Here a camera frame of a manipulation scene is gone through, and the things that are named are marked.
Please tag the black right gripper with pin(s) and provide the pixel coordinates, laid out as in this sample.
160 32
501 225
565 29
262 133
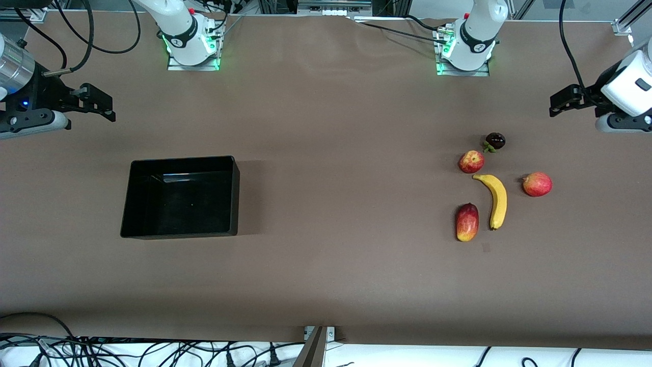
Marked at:
45 94

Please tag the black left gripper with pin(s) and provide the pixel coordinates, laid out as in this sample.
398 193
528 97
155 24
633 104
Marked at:
594 93

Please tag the small red apple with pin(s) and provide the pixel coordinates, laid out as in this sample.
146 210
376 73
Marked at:
471 162

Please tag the yellow banana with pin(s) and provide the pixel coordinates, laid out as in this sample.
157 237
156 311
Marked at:
499 204

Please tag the black plastic box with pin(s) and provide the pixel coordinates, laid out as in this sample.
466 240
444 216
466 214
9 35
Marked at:
181 204

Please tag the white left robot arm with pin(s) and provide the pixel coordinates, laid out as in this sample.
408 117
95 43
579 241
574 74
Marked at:
479 25

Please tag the round red apple with stem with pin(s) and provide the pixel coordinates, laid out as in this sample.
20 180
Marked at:
537 184

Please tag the dark purple mangosteen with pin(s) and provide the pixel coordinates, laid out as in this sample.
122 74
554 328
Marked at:
495 141

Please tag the red yellow mango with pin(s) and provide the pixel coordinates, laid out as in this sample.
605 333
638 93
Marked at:
467 222

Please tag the white connector strip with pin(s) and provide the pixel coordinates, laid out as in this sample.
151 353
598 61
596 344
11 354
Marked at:
333 11

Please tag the brown table cover sheet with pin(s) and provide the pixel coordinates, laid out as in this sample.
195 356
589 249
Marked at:
326 275

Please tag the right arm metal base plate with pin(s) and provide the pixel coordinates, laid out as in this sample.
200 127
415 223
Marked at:
175 66

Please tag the aluminium frame profile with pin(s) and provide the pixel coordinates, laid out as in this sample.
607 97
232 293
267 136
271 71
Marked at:
35 15
622 25

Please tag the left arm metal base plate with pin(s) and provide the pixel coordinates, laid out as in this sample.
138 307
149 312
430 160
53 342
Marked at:
443 73

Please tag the grey metal bracket post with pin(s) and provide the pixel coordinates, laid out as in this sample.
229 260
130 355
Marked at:
313 351

